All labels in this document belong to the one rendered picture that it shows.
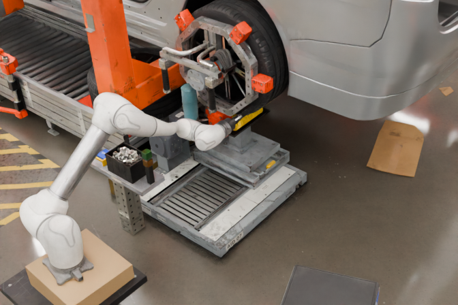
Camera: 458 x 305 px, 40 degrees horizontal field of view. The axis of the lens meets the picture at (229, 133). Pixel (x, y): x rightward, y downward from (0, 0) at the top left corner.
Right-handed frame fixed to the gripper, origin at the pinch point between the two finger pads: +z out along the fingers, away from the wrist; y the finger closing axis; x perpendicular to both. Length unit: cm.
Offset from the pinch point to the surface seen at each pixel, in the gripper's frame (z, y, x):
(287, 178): 20, -31, -48
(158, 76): -8, -43, 48
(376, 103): 14, 65, -33
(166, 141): -25, -50, 13
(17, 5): 20, -187, 177
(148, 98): -18, -50, 41
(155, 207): -49, -64, -15
